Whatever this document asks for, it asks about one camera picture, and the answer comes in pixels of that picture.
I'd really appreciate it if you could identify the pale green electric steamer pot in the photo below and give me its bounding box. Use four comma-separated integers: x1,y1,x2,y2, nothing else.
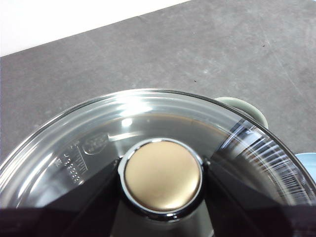
213,96,269,128

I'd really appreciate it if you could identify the glass lid with green knob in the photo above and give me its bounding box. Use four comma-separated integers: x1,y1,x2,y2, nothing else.
0,88,316,237

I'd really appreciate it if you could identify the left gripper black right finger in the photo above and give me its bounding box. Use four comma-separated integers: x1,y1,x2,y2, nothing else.
202,160,316,237

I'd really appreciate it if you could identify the blue round plate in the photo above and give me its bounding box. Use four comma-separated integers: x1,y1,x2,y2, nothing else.
295,152,316,185

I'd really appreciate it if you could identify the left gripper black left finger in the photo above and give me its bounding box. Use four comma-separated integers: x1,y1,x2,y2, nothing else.
0,165,123,237

